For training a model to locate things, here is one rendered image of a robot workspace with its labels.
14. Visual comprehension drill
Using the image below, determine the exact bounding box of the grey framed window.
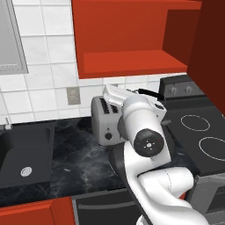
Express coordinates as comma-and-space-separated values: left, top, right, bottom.
0, 0, 30, 75

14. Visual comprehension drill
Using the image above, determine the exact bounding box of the red wall cabinet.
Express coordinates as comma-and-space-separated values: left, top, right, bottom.
71, 0, 204, 80

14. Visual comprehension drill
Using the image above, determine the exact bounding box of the tall red cabinet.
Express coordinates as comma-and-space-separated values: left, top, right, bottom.
186, 0, 225, 117

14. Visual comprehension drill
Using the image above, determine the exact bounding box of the black sink basin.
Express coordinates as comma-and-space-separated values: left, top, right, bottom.
0, 122, 55, 189

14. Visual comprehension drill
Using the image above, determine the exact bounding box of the silver tap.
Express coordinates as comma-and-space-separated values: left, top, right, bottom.
3, 117, 13, 132

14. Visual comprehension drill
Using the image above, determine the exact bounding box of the grey oven front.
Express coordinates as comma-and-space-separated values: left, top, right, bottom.
185, 172, 225, 225

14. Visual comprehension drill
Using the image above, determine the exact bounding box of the silver toaster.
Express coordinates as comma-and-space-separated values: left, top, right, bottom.
91, 95, 130, 147

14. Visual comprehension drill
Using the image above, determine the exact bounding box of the grey wall outlet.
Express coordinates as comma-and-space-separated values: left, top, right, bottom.
66, 86, 82, 106

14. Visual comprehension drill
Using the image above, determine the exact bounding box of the black hob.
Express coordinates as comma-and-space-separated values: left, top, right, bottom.
158, 74, 225, 178

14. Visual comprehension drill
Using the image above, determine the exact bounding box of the black dishwasher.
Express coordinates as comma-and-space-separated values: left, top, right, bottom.
71, 188, 145, 225

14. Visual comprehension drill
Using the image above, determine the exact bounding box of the red base cabinet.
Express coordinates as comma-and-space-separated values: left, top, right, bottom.
0, 195, 76, 225

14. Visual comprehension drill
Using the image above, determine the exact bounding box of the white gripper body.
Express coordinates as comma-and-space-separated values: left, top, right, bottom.
102, 83, 141, 107

